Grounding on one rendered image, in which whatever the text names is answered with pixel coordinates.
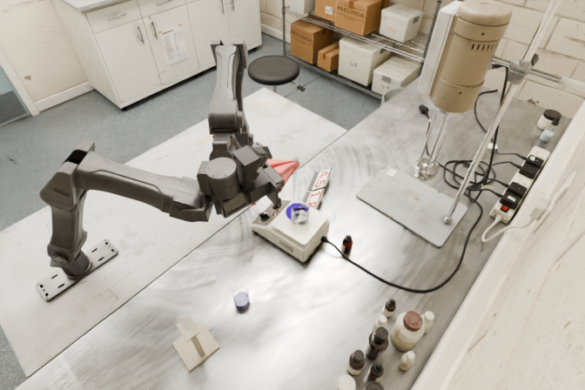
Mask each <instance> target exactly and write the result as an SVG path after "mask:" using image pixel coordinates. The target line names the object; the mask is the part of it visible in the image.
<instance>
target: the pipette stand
mask: <svg viewBox="0 0 585 390"><path fill-rule="evenodd" d="M185 320H186V322H187V323H188V325H189V327H190V328H191V329H190V330H189V331H188V332H187V331H186V330H185V328H184V326H183V325H182V323H181V322H178V323H177V325H176V326H177V328H178V330H179V331H180V332H181V334H182V336H181V337H179V338H178V339H177V340H175V341H174V342H172V344H173V345H174V347H175V349H176V350H177V352H178V354H179V356H180V357H181V359H182V361H183V362H184V363H185V365H186V367H187V368H188V370H189V372H191V371H192V370H193V369H194V368H195V367H197V366H198V365H199V364H200V363H202V362H203V361H204V360H206V359H207V358H208V357H209V356H210V355H212V354H213V353H214V352H215V351H217V350H218V349H219V348H220V346H219V344H218V343H217V341H216V340H215V339H214V338H213V336H212V335H211V333H210V332H209V330H208V329H207V327H206V326H205V324H204V323H203V321H202V320H201V321H200V322H199V323H198V324H197V325H195V323H194V322H193V320H192V318H191V317H190V316H189V315H188V316H187V317H185Z"/></svg>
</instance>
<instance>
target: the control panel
mask: <svg viewBox="0 0 585 390"><path fill-rule="evenodd" d="M290 202H291V201H289V200H281V203H282V206H281V207H280V208H279V210H278V209H276V210H273V208H272V206H273V203H271V204H270V205H269V206H268V207H267V208H266V209H265V210H264V211H263V212H268V214H270V215H271V217H270V218H269V219H268V220H267V221H263V222H262V221H261V220H260V219H261V217H260V216H258V217H257V218H256V219H255V220H254V221H253V222H252V224H255V225H264V226H268V225H269V224H270V223H271V222H272V221H273V220H274V219H275V218H276V217H277V216H278V215H279V214H280V213H281V212H282V211H283V210H284V209H285V208H286V207H287V206H288V205H289V204H290ZM277 210H278V211H277ZM274 213H275V214H274ZM273 214H274V215H273Z"/></svg>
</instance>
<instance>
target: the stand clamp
mask: <svg viewBox="0 0 585 390"><path fill-rule="evenodd" d="M538 60H539V57H538V55H537V54H534V55H533V57H532V59H531V61H530V62H527V61H524V60H522V59H521V60H519V59H515V60H512V61H510V60H507V59H505V58H501V57H497V56H496V55H493V56H492V58H491V60H490V62H491V63H492V62H494V63H497V64H501V65H504V66H507V67H508V68H509V70H508V82H510V83H511V84H515V85H519V84H521V83H522V81H523V79H524V77H525V76H526V75H528V74H531V75H534V76H537V77H541V78H544V79H547V80H549V81H552V82H555V83H558V84H560V85H563V86H566V87H568V88H571V89H574V90H577V91H582V92H585V83H582V82H579V81H576V80H574V79H571V78H567V77H564V76H562V77H560V76H557V75H555V74H552V73H548V72H546V71H541V70H538V69H536V68H533V67H534V66H535V64H536V63H537V62H538Z"/></svg>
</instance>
